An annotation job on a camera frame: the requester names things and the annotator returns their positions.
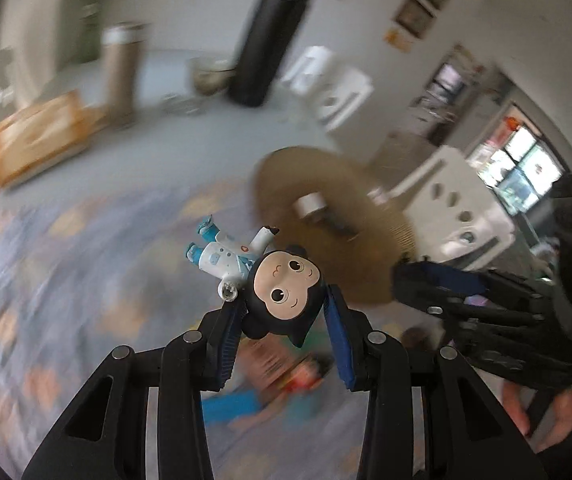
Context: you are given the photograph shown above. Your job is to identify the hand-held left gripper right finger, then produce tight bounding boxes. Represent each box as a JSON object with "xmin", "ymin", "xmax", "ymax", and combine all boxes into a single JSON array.
[{"xmin": 323, "ymin": 284, "xmax": 549, "ymax": 480}]

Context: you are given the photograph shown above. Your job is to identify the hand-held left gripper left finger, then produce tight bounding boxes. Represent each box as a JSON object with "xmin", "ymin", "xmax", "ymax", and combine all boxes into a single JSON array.
[{"xmin": 23, "ymin": 305, "xmax": 247, "ymax": 480}]

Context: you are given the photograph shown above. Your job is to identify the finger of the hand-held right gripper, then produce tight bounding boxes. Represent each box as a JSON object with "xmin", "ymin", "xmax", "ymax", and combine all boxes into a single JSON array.
[
  {"xmin": 393, "ymin": 260, "xmax": 558, "ymax": 323},
  {"xmin": 443, "ymin": 319, "xmax": 572, "ymax": 392}
]

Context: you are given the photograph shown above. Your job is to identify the black-haired toy figurine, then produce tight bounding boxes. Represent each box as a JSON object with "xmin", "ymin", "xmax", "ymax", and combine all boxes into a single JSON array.
[{"xmin": 186, "ymin": 214, "xmax": 327, "ymax": 348}]

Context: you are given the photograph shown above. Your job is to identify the brown glass plate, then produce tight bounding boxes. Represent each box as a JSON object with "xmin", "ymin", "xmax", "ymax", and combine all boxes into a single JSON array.
[{"xmin": 248, "ymin": 146, "xmax": 417, "ymax": 308}]

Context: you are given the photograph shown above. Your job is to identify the person's right forearm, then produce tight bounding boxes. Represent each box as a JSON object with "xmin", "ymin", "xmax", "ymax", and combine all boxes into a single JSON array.
[{"xmin": 531, "ymin": 405, "xmax": 572, "ymax": 480}]

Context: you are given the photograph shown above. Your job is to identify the person's right hand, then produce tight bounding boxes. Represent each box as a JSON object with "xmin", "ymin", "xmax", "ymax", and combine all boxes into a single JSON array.
[{"xmin": 502, "ymin": 389, "xmax": 572, "ymax": 455}]

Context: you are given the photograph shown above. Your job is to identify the blue and red blurred object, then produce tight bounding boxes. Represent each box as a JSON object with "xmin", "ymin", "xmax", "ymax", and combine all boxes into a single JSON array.
[{"xmin": 201, "ymin": 345, "xmax": 337, "ymax": 431}]

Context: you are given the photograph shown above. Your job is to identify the white chair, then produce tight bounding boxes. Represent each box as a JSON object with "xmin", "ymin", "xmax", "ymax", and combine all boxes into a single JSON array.
[
  {"xmin": 371, "ymin": 132, "xmax": 517, "ymax": 271},
  {"xmin": 283, "ymin": 45, "xmax": 371, "ymax": 133}
]

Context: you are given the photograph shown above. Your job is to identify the window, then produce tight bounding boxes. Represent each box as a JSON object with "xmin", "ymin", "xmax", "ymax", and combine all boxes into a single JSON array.
[{"xmin": 466, "ymin": 115, "xmax": 567, "ymax": 216}]

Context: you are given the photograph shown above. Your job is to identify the white charger plug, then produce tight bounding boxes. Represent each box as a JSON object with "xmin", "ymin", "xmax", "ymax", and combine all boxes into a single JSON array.
[{"xmin": 293, "ymin": 193, "xmax": 327, "ymax": 219}]

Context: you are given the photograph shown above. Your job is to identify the printed tablecloth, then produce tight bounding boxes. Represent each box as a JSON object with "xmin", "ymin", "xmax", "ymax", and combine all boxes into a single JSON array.
[{"xmin": 0, "ymin": 180, "xmax": 517, "ymax": 480}]

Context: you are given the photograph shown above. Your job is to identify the cluttered shelf unit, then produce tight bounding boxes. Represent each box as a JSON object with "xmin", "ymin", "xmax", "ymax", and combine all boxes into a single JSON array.
[{"xmin": 411, "ymin": 45, "xmax": 492, "ymax": 141}]

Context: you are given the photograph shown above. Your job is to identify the clear glass bowl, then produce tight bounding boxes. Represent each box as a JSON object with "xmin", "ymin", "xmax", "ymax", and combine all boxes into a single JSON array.
[{"xmin": 191, "ymin": 56, "xmax": 237, "ymax": 96}]

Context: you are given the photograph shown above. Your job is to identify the beige canister with metal lid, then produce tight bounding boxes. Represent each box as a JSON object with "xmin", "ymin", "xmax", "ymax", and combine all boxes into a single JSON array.
[{"xmin": 100, "ymin": 22, "xmax": 147, "ymax": 128}]

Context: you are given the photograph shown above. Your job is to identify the black thermos bottle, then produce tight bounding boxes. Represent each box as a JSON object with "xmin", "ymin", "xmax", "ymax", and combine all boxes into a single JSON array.
[{"xmin": 228, "ymin": 0, "xmax": 314, "ymax": 108}]

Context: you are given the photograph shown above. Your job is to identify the green potted plant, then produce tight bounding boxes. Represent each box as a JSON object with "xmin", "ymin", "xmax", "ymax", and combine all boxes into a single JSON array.
[{"xmin": 73, "ymin": 0, "xmax": 116, "ymax": 63}]

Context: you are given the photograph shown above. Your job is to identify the orange wall sticker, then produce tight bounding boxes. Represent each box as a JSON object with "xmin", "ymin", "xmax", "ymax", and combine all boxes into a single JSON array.
[{"xmin": 383, "ymin": 27, "xmax": 411, "ymax": 53}]

